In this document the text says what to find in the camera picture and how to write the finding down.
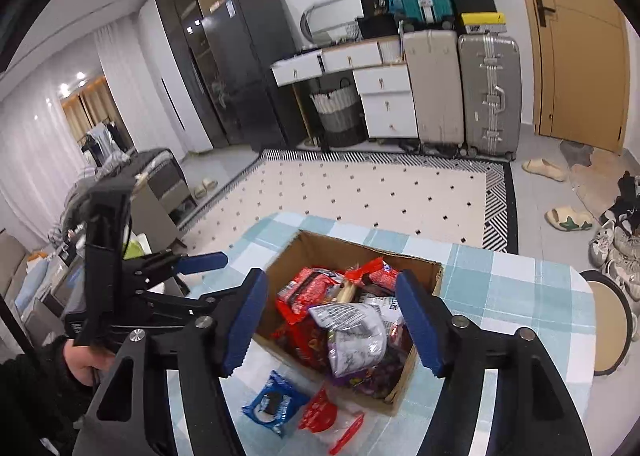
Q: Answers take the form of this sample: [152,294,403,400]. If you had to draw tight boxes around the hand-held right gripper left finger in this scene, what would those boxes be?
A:
[75,268,272,456]

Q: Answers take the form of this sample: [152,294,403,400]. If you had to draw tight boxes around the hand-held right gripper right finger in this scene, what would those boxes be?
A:
[395,270,592,456]

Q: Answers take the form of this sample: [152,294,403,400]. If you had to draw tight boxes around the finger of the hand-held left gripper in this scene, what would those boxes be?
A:
[122,251,230,283]
[135,286,236,331]

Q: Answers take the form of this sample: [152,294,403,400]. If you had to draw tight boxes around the dark red snack packet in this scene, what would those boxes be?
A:
[272,326,332,373]

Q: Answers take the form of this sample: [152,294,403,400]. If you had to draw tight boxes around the brown cardboard box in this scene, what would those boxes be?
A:
[252,231,445,417]

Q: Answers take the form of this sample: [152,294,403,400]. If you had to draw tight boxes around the purple snack packet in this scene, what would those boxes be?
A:
[330,361,403,399]

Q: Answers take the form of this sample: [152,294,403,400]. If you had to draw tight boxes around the orange noodle snack bag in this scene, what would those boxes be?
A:
[308,301,396,379]

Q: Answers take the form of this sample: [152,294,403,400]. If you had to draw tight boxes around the red snack packet white label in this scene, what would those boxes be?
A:
[345,257,401,297]

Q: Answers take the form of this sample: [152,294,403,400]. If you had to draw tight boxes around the red black snack packet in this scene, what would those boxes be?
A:
[276,266,347,331]

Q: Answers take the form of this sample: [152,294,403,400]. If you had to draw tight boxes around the blue cookie packet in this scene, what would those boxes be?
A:
[241,370,311,438]

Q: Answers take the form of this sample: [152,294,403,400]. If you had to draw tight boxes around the clear cracker packet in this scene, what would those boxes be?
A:
[335,283,362,305]

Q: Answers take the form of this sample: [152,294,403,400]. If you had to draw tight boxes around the red clear snack packet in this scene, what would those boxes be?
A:
[299,386,366,455]

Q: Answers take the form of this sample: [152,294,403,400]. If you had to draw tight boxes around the person's left forearm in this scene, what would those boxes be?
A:
[0,336,101,456]

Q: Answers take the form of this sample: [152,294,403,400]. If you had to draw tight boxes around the person's left hand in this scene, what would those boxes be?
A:
[64,338,117,387]

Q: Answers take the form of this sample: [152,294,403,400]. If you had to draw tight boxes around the checked teal tablecloth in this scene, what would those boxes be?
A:
[165,211,601,456]

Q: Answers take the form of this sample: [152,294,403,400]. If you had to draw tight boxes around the white curtain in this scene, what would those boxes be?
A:
[0,23,166,257]

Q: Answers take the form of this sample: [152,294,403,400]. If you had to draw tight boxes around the cream dotted rug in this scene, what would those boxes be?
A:
[180,148,518,257]

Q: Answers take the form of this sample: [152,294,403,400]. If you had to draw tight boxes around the orange curtain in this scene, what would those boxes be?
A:
[62,77,137,153]

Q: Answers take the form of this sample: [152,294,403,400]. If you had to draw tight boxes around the white wardrobe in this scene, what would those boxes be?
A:
[137,0,212,155]

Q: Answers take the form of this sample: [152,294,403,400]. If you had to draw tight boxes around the tan slipper green mark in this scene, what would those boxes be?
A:
[544,207,596,233]

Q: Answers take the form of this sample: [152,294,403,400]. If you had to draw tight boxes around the round wooden stool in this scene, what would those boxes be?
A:
[580,270,637,378]

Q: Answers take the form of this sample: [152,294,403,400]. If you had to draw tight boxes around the black refrigerator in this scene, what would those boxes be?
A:
[200,0,307,153]

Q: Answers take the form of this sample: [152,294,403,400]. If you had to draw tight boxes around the woven laundry basket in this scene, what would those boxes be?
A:
[309,78,367,147]

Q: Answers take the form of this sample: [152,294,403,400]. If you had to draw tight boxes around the grey sneaker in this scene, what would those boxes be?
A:
[589,220,618,269]

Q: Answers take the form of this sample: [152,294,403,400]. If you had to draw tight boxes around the white sneaker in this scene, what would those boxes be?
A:
[611,226,640,303]

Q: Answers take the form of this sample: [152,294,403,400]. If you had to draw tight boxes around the grey brown floor mat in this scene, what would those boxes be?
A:
[559,138,640,221]

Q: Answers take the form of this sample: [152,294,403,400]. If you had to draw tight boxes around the beige suitcase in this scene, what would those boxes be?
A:
[402,30,466,157]

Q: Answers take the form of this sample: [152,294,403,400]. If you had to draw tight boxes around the black shoe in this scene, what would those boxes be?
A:
[600,171,640,225]

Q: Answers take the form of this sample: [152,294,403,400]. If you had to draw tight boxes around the white drawer desk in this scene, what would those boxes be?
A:
[271,38,419,141]

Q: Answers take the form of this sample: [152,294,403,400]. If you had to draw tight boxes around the silver suitcase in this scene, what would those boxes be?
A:
[457,33,522,160]

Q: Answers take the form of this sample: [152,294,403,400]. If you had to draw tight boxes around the dark glass cabinet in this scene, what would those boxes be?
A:
[154,0,238,149]

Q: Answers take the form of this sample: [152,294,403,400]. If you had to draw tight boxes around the black bag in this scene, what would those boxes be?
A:
[357,0,401,37]

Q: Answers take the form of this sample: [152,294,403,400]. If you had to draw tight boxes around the wooden door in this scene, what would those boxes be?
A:
[505,0,631,154]

